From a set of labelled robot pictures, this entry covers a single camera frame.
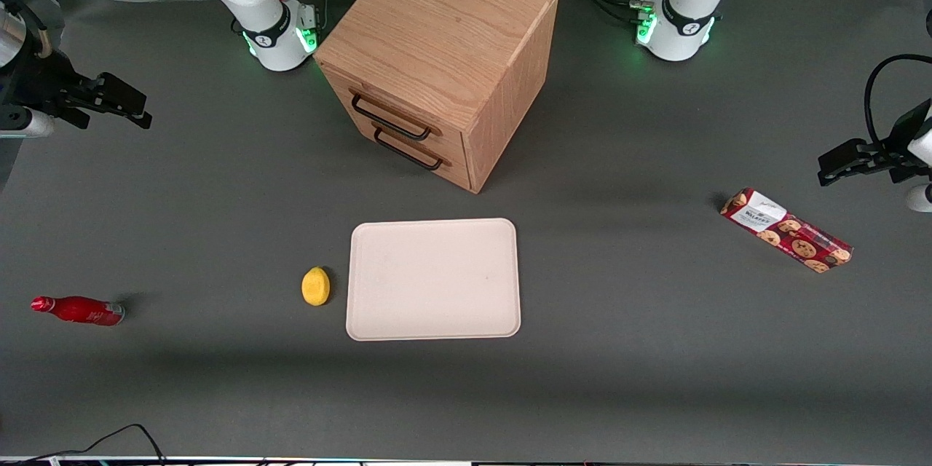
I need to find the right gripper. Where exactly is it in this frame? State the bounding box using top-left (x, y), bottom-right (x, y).
top-left (0, 47), bottom-right (153, 139)

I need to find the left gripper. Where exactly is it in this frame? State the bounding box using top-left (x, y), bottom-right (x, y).
top-left (818, 98), bottom-right (932, 212)

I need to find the black metal drawer handle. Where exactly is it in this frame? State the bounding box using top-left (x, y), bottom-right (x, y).
top-left (372, 127), bottom-right (444, 173)
top-left (350, 90), bottom-right (433, 142)

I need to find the oak wooden drawer cabinet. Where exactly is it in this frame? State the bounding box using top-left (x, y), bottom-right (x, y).
top-left (313, 0), bottom-right (560, 194)

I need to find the wooden drawer front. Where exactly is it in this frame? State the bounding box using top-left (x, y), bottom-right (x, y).
top-left (324, 66), bottom-right (468, 162)
top-left (341, 106), bottom-right (473, 191)

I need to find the red cookie box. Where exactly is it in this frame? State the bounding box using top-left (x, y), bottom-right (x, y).
top-left (719, 188), bottom-right (854, 275)

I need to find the red soda bottle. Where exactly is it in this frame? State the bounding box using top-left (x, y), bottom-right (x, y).
top-left (31, 296), bottom-right (126, 327)

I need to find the yellow lemon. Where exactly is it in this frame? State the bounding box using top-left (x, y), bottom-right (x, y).
top-left (301, 266), bottom-right (331, 307)

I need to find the beige rectangular tray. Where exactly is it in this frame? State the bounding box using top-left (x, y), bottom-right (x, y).
top-left (345, 218), bottom-right (522, 342)

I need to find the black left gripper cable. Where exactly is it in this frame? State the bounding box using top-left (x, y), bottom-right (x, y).
top-left (864, 54), bottom-right (932, 148)

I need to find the black left arm base cable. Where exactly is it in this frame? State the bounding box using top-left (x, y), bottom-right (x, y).
top-left (557, 0), bottom-right (656, 28)

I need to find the black cable at table edge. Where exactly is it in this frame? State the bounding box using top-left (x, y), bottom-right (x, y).
top-left (20, 423), bottom-right (170, 466)

